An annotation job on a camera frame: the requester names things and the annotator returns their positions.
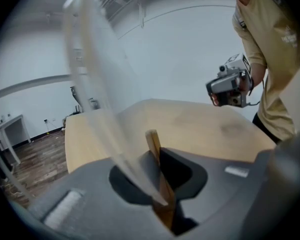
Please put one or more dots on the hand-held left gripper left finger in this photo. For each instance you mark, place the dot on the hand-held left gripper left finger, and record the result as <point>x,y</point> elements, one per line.
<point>95,204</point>

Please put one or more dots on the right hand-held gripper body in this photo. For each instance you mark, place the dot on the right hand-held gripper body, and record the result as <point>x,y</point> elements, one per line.
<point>237,65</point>

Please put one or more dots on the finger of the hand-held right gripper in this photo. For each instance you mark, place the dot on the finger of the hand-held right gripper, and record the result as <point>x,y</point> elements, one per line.
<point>222,85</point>

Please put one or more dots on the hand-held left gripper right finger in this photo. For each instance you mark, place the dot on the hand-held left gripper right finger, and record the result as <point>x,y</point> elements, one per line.
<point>215,184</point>

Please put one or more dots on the clear plastic bag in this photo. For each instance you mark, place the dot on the clear plastic bag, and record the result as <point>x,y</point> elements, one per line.
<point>162,159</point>

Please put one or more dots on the person's right forearm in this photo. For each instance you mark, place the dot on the person's right forearm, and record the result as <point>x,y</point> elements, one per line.
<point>258,74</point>

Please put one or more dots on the person's right hand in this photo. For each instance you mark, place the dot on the person's right hand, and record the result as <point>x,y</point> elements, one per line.
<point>245,85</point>

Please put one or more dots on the light wooden table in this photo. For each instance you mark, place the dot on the light wooden table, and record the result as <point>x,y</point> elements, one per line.
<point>190,129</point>

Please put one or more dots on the black trousers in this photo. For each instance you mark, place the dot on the black trousers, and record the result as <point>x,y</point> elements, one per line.
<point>265,131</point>

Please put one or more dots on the white desk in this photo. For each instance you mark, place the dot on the white desk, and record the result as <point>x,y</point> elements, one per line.
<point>5,164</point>
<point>15,124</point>

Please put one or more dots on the wall socket with plug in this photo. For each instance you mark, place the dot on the wall socket with plug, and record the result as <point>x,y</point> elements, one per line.
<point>45,121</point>

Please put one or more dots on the white wall conduit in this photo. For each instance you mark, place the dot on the white wall conduit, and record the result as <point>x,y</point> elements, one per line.
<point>40,80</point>

